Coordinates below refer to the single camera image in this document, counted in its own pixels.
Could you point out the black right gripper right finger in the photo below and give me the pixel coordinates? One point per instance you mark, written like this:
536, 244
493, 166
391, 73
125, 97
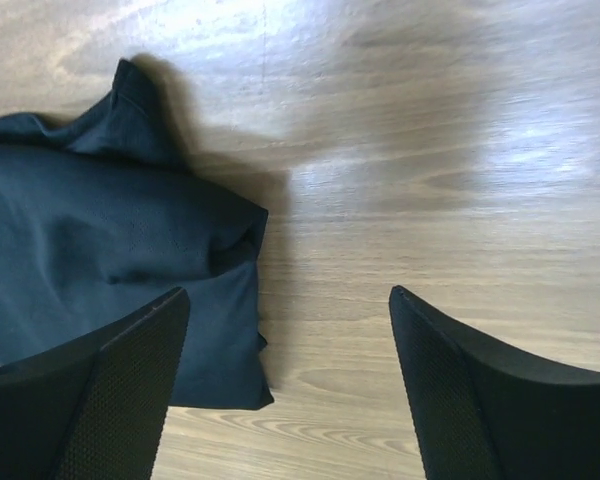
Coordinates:
484, 409

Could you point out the black t shirt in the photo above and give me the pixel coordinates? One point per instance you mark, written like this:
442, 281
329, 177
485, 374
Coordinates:
102, 215

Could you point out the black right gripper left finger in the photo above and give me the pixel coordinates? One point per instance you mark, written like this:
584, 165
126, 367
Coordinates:
94, 407

